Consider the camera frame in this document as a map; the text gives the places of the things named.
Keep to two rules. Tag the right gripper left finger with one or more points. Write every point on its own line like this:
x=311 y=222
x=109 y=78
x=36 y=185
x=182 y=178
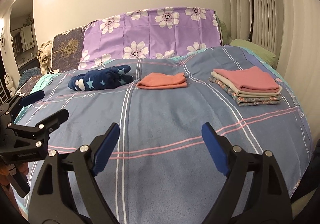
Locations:
x=52 y=200

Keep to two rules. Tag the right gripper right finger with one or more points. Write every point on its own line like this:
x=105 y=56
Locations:
x=268 y=200

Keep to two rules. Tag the salmon orange garment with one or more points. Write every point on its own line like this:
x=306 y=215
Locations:
x=160 y=81

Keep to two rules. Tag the left hand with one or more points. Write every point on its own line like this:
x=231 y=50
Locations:
x=6 y=171

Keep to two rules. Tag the white cat figurine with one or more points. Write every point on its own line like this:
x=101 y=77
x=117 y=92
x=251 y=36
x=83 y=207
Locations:
x=9 y=84

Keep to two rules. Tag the floral folded cloth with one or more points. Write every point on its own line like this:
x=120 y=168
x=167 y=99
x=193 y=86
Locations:
x=247 y=101

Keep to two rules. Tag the teal bed sheet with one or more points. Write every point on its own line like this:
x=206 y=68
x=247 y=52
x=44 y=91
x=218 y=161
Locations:
x=36 y=83

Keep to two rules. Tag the blue plaid bed blanket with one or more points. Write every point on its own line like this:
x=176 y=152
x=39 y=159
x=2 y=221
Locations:
x=160 y=170

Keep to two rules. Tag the pink folded cloth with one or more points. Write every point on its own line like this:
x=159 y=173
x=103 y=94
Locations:
x=252 y=80

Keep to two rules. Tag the beige cloth by bed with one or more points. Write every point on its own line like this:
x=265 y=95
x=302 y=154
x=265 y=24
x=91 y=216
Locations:
x=44 y=57

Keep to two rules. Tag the dark tree pattern pillow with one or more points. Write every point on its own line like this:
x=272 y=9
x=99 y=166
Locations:
x=67 y=49

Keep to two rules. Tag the green pillow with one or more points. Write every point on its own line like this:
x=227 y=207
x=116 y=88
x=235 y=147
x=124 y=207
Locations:
x=264 y=54

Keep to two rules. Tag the navy star fleece garment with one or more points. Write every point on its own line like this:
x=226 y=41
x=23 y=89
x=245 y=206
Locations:
x=101 y=79

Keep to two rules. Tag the purple floral pillow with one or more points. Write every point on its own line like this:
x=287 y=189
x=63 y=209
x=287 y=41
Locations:
x=157 y=33

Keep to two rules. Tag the cream window curtain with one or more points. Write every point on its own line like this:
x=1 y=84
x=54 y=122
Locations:
x=268 y=21

